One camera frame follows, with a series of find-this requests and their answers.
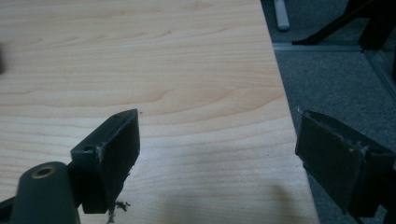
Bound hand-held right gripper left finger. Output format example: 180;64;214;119
70;108;141;215

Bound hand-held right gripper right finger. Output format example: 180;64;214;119
294;106;396;218

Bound black stand legs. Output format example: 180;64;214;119
291;0;396;52

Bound white tube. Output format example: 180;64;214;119
273;0;291;32

